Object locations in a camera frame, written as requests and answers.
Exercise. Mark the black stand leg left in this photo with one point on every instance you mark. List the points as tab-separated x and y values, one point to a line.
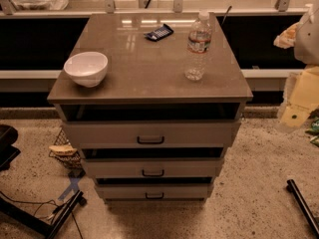
48	230

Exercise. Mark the black chair base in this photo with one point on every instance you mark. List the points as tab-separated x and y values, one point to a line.
8	136

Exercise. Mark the black stand leg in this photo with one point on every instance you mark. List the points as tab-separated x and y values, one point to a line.
48	230
311	219

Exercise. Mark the blue tape cross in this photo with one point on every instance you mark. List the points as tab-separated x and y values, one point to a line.
72	187

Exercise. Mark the white bowl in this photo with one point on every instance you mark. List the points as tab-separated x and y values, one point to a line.
87	69

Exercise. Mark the clear plastic water bottle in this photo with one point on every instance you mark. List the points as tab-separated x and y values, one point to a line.
198	43

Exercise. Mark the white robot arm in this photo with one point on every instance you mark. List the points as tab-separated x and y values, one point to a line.
301	92

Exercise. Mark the dark blue calculator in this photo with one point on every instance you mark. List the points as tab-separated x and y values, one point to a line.
160	33

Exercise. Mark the tan sponge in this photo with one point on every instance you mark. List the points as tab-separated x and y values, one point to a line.
63	150

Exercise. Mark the wire basket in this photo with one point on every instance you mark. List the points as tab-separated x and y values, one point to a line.
71	162

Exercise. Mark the grey drawer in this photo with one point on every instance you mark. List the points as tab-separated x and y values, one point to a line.
148	134
154	191
152	167

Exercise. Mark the black stand leg right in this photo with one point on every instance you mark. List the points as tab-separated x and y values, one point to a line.
311	219

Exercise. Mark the grey drawer cabinet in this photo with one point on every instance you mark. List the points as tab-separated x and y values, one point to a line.
146	82

